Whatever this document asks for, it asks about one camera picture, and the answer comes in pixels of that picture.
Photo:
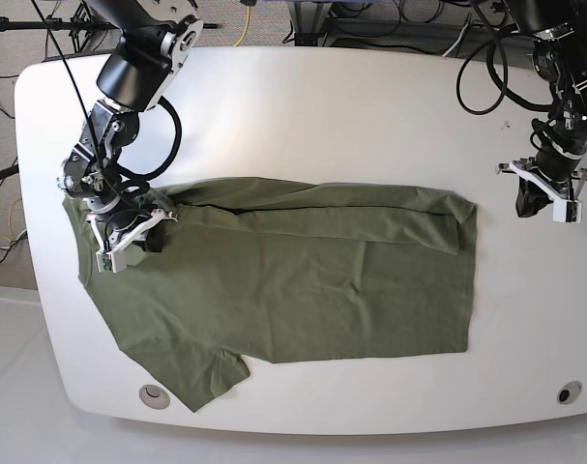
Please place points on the black tripod stand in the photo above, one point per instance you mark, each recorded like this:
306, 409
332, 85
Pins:
22, 25

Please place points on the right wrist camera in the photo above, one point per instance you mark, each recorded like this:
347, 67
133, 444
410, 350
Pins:
111, 261

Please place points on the olive green T-shirt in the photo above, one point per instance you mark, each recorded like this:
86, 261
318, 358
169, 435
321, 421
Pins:
288, 272

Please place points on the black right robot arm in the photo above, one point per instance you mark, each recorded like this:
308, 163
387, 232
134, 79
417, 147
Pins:
92, 174

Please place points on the table cable grommet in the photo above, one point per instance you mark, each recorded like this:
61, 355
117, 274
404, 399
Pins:
569, 393
154, 397

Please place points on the left table cable grommet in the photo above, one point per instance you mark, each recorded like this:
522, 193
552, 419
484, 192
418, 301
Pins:
154, 397

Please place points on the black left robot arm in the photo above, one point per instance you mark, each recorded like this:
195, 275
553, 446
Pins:
558, 32

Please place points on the right table cable grommet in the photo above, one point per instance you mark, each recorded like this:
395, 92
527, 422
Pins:
569, 393

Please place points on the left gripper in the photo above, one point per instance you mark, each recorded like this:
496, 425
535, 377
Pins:
551, 174

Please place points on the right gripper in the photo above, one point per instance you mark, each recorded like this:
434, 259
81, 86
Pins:
122, 229

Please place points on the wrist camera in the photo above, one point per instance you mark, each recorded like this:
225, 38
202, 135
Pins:
111, 261
567, 211

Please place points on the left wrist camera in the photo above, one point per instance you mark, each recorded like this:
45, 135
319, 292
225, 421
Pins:
567, 211

